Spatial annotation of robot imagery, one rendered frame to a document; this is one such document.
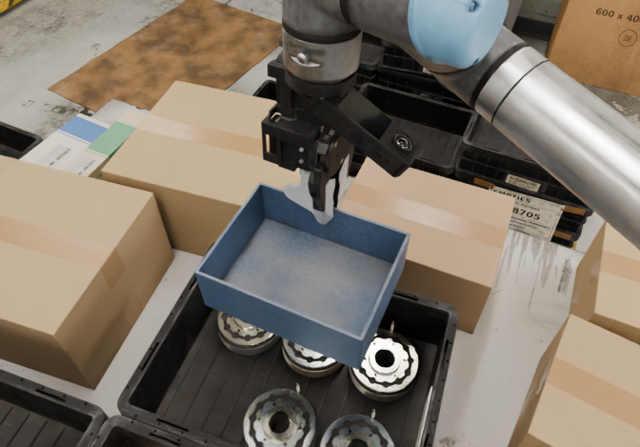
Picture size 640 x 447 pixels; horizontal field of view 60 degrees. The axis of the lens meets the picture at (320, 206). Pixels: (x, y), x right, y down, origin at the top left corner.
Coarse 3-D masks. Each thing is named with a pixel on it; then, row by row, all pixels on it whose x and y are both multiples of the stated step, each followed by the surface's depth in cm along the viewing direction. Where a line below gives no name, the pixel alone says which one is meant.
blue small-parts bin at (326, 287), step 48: (240, 240) 69; (288, 240) 71; (336, 240) 70; (384, 240) 66; (240, 288) 59; (288, 288) 67; (336, 288) 67; (384, 288) 59; (288, 336) 62; (336, 336) 57
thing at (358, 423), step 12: (336, 420) 76; (348, 420) 77; (360, 420) 77; (372, 420) 76; (336, 432) 76; (348, 432) 75; (360, 432) 75; (372, 432) 76; (384, 432) 75; (324, 444) 74; (336, 444) 74; (384, 444) 75
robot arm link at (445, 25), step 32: (352, 0) 43; (384, 0) 41; (416, 0) 39; (448, 0) 38; (480, 0) 38; (384, 32) 43; (416, 32) 40; (448, 32) 39; (480, 32) 40; (448, 64) 42
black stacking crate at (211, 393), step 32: (192, 320) 85; (384, 320) 88; (416, 320) 85; (160, 352) 77; (192, 352) 87; (224, 352) 87; (416, 352) 87; (160, 384) 80; (192, 384) 83; (224, 384) 83; (256, 384) 83; (288, 384) 83; (320, 384) 83; (352, 384) 83; (416, 384) 83; (192, 416) 80; (224, 416) 80; (320, 416) 80; (384, 416) 80; (416, 416) 80
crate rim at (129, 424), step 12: (108, 420) 70; (120, 420) 70; (132, 420) 70; (108, 432) 69; (132, 432) 69; (144, 432) 69; (156, 432) 69; (96, 444) 68; (168, 444) 68; (180, 444) 69; (192, 444) 68
